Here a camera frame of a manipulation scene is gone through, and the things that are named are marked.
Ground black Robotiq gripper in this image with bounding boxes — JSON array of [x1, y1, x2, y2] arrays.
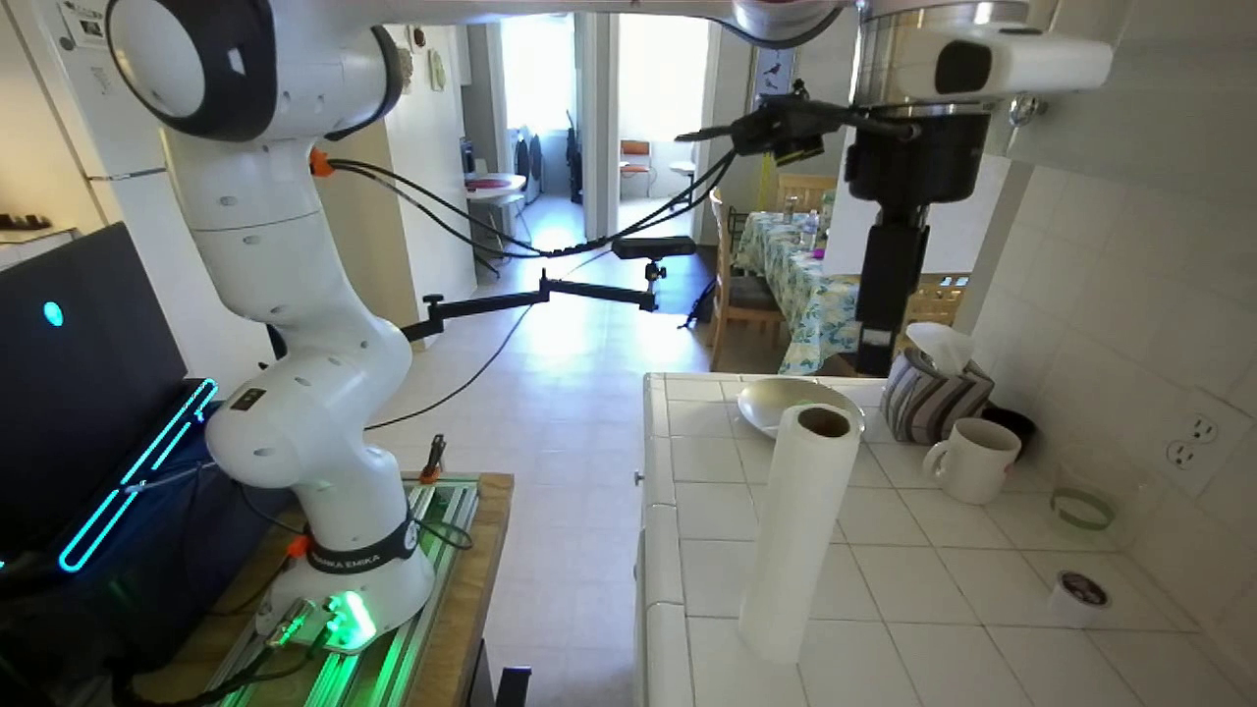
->
[[844, 111, 996, 380]]

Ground white paper towel roll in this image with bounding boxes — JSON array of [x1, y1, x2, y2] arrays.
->
[[735, 401, 866, 667]]

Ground wooden dining chair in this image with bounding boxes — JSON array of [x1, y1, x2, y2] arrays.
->
[[916, 272, 976, 333], [705, 187, 789, 374], [778, 168, 842, 218]]

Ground white round cup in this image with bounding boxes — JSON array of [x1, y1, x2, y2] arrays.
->
[[903, 316, 982, 376]]

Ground dining table with floral cloth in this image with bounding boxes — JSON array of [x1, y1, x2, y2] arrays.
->
[[731, 209, 874, 376]]

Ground grey striped cloth holder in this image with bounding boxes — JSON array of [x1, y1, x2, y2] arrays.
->
[[876, 345, 998, 447]]

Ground yellow-green bottle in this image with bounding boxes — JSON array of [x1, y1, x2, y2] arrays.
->
[[753, 154, 786, 214]]

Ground white shallow bowl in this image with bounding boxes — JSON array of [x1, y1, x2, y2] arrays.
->
[[735, 374, 869, 442]]

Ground white ceramic mug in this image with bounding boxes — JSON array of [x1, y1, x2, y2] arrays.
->
[[921, 411, 1027, 511]]

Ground round metal cabinet knob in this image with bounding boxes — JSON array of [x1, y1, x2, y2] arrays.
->
[[1002, 94, 1048, 134]]

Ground small distant stool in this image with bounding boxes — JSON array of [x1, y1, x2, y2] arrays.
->
[[667, 155, 700, 214]]

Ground framed blue picture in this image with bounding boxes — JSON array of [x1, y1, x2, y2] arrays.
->
[[749, 41, 806, 105]]

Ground orange distant chair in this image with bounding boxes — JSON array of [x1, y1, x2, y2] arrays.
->
[[618, 134, 659, 200]]

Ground small green-rimmed dish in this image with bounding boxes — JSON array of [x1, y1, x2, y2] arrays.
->
[[1048, 486, 1119, 534]]

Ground white upper cabinet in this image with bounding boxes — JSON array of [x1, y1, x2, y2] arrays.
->
[[1044, 0, 1257, 204]]

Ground sink drain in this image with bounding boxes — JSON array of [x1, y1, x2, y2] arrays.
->
[[1053, 565, 1119, 628]]

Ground dark hanging bags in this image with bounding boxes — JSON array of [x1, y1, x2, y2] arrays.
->
[[512, 112, 590, 200]]

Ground small hallway table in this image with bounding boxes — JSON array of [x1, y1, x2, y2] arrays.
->
[[460, 168, 536, 257]]

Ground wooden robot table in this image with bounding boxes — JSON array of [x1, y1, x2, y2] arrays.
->
[[129, 466, 520, 707]]

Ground black exterior camera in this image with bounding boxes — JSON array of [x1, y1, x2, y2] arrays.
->
[[611, 232, 700, 263]]

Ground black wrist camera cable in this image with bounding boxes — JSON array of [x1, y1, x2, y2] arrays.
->
[[311, 146, 740, 263]]

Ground white wall power outlet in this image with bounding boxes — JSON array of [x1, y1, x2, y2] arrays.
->
[[1158, 395, 1248, 494]]

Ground small red-handled clamp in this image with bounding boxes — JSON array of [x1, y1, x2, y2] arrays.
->
[[415, 429, 453, 486]]

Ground green-lit metal base plate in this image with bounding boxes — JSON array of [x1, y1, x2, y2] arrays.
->
[[213, 479, 482, 707]]

